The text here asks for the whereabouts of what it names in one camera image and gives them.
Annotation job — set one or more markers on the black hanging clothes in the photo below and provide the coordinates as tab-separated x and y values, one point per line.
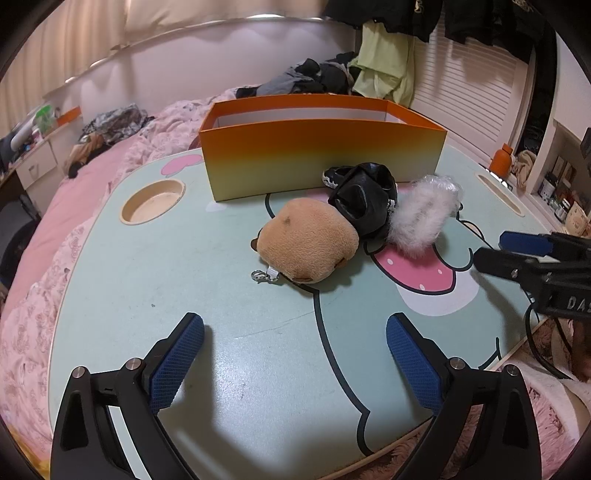
461	18

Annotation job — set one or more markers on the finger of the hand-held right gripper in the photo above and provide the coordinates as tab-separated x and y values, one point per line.
498	264
524	242

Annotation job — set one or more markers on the orange cardboard box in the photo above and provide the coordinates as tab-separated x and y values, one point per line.
323	152

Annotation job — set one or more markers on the white fur pom-pom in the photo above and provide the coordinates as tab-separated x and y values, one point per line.
418	217

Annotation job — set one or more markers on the small orange box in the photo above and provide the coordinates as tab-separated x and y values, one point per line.
70	114

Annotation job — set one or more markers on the white slatted panel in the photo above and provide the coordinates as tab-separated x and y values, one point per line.
466	87

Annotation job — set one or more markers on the pink bed blanket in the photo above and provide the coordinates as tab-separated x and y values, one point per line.
92	194

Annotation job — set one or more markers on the orange bottle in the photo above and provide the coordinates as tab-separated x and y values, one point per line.
502	161

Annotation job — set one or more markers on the black leather pouch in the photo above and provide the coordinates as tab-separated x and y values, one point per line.
362	194

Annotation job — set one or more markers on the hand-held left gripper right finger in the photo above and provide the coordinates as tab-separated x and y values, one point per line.
413	364

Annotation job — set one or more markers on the light green garment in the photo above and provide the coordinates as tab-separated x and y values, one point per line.
383	60

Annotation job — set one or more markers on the beige curtain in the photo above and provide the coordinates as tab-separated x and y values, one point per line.
138	27

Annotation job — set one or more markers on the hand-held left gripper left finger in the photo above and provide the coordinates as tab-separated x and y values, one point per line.
178	360

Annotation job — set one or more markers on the white wall shelf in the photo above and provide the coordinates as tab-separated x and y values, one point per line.
565	184

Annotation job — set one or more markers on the pink fluffy rug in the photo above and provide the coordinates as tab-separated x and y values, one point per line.
549	415

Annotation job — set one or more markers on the brown plush toy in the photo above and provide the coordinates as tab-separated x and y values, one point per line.
307	235

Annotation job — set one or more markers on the brown and black cloth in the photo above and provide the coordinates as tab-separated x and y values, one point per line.
85	154

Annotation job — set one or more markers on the black and white patterned cloth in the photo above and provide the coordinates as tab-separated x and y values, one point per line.
115	121

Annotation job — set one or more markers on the white nightstand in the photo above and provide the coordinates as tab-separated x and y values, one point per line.
39	164

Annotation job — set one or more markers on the green bottle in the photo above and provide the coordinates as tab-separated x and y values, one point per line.
45	117

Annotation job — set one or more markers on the clear plastic wrap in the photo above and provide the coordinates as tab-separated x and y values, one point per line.
444	185

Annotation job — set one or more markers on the pile of dark clothes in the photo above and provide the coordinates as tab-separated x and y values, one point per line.
300	76

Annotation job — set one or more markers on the beige crumpled cloth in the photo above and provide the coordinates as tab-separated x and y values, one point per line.
524	168

